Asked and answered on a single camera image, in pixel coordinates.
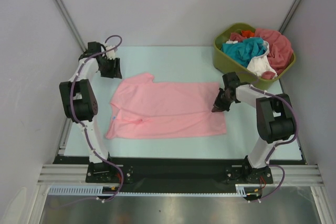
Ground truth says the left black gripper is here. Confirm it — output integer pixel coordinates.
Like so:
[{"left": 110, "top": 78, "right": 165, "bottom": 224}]
[{"left": 99, "top": 57, "right": 122, "bottom": 79}]

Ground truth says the pink t shirt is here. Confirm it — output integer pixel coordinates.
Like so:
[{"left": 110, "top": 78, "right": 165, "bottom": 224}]
[{"left": 106, "top": 73, "right": 227, "bottom": 139}]

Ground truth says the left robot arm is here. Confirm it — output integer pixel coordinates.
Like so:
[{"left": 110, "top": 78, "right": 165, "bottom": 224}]
[{"left": 59, "top": 41, "right": 122, "bottom": 182}]

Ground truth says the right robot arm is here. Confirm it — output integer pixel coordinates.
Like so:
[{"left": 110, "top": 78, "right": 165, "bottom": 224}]
[{"left": 212, "top": 72, "right": 298, "bottom": 183}]

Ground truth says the olive green plastic bin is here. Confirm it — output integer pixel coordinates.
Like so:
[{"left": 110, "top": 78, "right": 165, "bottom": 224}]
[{"left": 213, "top": 23, "right": 297, "bottom": 89}]

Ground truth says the white t shirt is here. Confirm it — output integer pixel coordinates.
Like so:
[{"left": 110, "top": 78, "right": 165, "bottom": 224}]
[{"left": 227, "top": 39, "right": 279, "bottom": 78}]

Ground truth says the teal t shirt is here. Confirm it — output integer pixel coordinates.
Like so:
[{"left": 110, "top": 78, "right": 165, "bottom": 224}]
[{"left": 221, "top": 37, "right": 269, "bottom": 68}]

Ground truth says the orange t shirt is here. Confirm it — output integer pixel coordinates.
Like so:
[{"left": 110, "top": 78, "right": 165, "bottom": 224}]
[{"left": 241, "top": 30, "right": 255, "bottom": 38}]

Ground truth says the coral red t shirt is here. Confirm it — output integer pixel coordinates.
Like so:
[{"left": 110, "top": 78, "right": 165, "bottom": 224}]
[{"left": 229, "top": 28, "right": 293, "bottom": 80}]

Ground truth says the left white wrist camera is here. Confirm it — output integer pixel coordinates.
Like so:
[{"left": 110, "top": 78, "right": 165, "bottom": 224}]
[{"left": 104, "top": 44, "right": 118, "bottom": 60}]

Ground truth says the white slotted cable duct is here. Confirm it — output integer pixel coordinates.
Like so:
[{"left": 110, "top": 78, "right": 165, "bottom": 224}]
[{"left": 48, "top": 185, "right": 260, "bottom": 198}]

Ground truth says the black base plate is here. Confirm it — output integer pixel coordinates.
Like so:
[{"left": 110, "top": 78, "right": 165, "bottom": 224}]
[{"left": 53, "top": 156, "right": 305, "bottom": 193}]

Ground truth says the aluminium frame rail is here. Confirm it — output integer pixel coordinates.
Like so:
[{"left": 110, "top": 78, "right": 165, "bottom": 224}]
[{"left": 37, "top": 164, "right": 324, "bottom": 187}]

